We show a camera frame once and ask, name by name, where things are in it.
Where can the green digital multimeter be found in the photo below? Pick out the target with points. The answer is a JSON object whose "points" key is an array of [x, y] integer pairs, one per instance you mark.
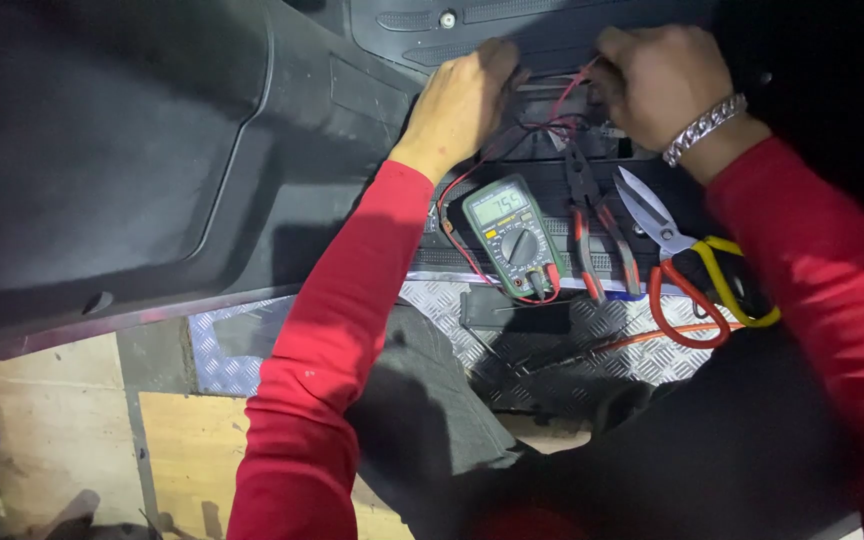
{"points": [[513, 236]]}

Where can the person's right hand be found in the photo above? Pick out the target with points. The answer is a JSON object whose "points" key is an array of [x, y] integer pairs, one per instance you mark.
{"points": [[664, 82]]}

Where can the silver diamond plate ramp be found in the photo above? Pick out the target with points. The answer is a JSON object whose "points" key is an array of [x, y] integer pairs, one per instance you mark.
{"points": [[477, 345]]}

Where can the person's left fingers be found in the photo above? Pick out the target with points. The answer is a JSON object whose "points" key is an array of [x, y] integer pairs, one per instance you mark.
{"points": [[503, 64]]}

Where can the person's black trousers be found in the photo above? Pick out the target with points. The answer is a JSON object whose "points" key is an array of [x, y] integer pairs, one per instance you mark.
{"points": [[589, 442]]}

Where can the person's left hand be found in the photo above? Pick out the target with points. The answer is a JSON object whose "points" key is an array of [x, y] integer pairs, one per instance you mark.
{"points": [[462, 101]]}

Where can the black scooter body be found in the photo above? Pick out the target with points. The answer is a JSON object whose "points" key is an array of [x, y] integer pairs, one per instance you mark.
{"points": [[177, 150]]}

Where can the black multimeter probe lead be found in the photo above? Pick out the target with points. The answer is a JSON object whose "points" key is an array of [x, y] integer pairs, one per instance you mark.
{"points": [[533, 135]]}

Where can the person's right fingers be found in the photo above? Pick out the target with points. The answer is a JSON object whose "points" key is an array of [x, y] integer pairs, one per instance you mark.
{"points": [[604, 75]]}

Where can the silver bolt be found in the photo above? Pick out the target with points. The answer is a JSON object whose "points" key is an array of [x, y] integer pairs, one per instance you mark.
{"points": [[448, 19]]}

